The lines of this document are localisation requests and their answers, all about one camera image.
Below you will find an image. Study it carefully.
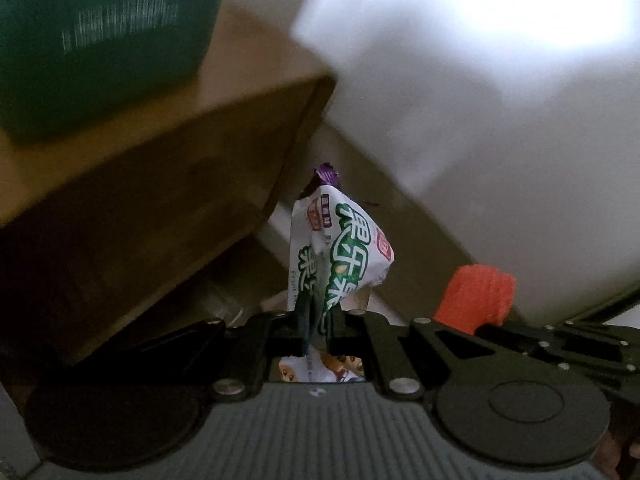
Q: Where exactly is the white green snack wrapper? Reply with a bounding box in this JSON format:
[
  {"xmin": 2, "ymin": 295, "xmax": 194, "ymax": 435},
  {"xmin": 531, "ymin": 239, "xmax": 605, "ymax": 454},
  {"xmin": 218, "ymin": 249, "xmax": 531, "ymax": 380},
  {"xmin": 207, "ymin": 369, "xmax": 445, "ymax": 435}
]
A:
[{"xmin": 278, "ymin": 162, "xmax": 395, "ymax": 384}]

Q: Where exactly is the brown wooden nightstand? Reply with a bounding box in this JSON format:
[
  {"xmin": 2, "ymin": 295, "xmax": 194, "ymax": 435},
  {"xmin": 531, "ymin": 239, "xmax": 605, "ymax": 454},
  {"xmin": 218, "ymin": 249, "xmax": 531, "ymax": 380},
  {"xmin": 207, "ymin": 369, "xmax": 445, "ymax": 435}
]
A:
[{"xmin": 1, "ymin": 3, "xmax": 335, "ymax": 365}]

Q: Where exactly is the green box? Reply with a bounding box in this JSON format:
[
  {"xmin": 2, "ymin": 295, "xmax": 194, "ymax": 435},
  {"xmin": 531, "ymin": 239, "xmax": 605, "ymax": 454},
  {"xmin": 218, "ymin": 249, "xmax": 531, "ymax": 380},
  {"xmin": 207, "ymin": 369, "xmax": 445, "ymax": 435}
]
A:
[{"xmin": 1, "ymin": 0, "xmax": 222, "ymax": 144}]

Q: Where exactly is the orange foam net sleeve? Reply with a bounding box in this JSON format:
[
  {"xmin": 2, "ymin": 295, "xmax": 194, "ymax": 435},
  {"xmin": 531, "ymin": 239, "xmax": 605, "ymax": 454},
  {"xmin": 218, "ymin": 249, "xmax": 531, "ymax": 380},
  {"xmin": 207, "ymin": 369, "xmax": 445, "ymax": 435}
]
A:
[{"xmin": 434, "ymin": 263, "xmax": 516, "ymax": 335}]

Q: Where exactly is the white bedding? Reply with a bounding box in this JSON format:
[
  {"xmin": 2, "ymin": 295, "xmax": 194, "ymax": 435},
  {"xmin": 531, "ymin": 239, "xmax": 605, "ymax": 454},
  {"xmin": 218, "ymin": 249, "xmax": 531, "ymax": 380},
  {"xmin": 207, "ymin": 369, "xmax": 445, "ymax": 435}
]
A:
[{"xmin": 232, "ymin": 0, "xmax": 639, "ymax": 324}]

